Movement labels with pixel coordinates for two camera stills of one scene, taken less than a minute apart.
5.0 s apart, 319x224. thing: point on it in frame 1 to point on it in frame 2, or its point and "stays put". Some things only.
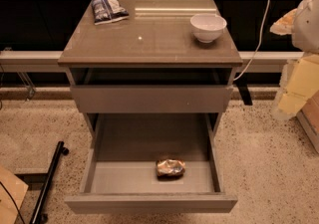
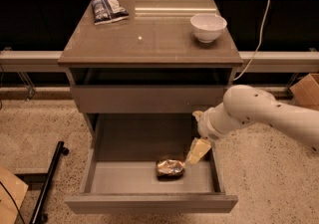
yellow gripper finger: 299,82 to 199,147
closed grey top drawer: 150,100 stays put
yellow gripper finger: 284,25 to 197,114
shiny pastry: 169,168 stays put
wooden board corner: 12,193 stays put
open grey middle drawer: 152,163 stays put
